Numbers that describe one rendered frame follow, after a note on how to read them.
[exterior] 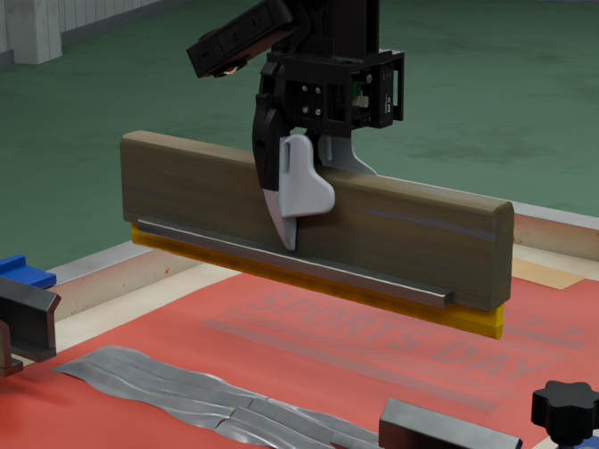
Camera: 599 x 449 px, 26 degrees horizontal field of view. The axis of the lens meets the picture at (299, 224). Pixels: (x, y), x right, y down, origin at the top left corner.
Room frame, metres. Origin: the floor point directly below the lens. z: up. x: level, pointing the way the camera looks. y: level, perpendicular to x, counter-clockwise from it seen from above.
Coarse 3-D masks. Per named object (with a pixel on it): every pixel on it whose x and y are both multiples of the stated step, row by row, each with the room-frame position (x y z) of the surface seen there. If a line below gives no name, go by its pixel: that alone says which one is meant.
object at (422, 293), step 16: (144, 224) 1.02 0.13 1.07; (160, 224) 1.01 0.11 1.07; (176, 224) 1.01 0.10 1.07; (176, 240) 1.00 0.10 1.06; (192, 240) 0.99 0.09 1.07; (208, 240) 0.98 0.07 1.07; (224, 240) 0.97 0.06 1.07; (240, 240) 0.97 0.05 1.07; (240, 256) 0.96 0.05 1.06; (256, 256) 0.95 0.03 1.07; (272, 256) 0.94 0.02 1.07; (288, 256) 0.93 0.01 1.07; (304, 256) 0.93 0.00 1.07; (304, 272) 0.92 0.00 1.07; (320, 272) 0.91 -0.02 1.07; (336, 272) 0.90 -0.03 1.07; (352, 272) 0.90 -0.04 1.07; (368, 272) 0.90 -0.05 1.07; (368, 288) 0.88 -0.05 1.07; (384, 288) 0.88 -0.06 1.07; (400, 288) 0.87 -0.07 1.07; (416, 288) 0.86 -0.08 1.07; (432, 288) 0.86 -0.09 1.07; (432, 304) 0.85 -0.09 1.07; (448, 304) 0.85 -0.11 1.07
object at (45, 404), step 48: (240, 288) 1.18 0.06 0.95; (96, 336) 1.06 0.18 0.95; (144, 336) 1.06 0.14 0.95; (192, 336) 1.06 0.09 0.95; (0, 384) 0.96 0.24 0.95; (48, 384) 0.96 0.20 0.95; (240, 384) 0.96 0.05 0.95; (288, 384) 0.96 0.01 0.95; (0, 432) 0.87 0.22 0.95; (48, 432) 0.87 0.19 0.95; (96, 432) 0.87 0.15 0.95; (144, 432) 0.87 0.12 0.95; (192, 432) 0.87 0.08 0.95
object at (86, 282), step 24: (528, 216) 1.30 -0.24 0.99; (552, 216) 1.30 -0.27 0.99; (576, 216) 1.30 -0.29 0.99; (528, 240) 1.30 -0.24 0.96; (552, 240) 1.29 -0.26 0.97; (576, 240) 1.27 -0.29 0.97; (72, 264) 1.15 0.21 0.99; (96, 264) 1.15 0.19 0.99; (120, 264) 1.16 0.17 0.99; (144, 264) 1.18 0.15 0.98; (168, 264) 1.21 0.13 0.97; (192, 264) 1.24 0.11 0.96; (48, 288) 1.09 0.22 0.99; (72, 288) 1.11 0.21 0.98; (96, 288) 1.13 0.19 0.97; (120, 288) 1.16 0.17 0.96; (72, 312) 1.11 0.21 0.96
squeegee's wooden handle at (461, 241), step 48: (144, 144) 1.04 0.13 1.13; (192, 144) 1.02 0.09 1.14; (144, 192) 1.04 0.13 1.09; (192, 192) 1.01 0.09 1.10; (240, 192) 0.97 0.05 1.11; (336, 192) 0.92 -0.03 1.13; (384, 192) 0.89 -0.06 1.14; (432, 192) 0.88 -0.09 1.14; (336, 240) 0.92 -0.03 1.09; (384, 240) 0.89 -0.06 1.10; (432, 240) 0.87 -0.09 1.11; (480, 240) 0.84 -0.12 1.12; (480, 288) 0.84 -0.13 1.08
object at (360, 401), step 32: (512, 288) 1.18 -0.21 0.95; (544, 288) 1.18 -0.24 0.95; (576, 288) 1.18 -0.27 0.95; (576, 320) 1.10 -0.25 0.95; (576, 352) 1.02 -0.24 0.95; (320, 384) 0.96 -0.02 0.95; (352, 384) 0.96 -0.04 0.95; (384, 384) 0.96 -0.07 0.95; (544, 384) 0.96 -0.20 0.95; (352, 416) 0.90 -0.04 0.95; (480, 416) 0.90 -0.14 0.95; (512, 416) 0.90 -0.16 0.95; (192, 448) 0.85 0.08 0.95; (224, 448) 0.85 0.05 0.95; (256, 448) 0.85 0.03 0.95
